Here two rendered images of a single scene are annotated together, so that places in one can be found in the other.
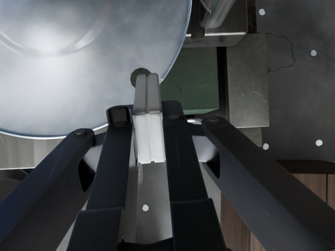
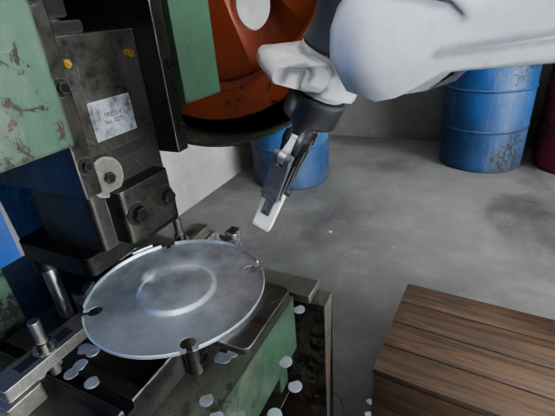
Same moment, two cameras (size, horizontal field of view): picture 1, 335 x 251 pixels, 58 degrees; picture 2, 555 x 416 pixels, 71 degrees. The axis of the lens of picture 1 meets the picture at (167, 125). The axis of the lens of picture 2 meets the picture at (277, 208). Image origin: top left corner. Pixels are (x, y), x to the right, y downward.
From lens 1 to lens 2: 55 cm
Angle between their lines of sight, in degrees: 61
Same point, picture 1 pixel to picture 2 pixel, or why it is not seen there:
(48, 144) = (255, 314)
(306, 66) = not seen: hidden behind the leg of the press
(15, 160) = (253, 333)
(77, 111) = (247, 295)
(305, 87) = not seen: hidden behind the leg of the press
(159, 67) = (250, 261)
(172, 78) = not seen: hidden behind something
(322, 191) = (407, 328)
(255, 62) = (277, 275)
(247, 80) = (284, 281)
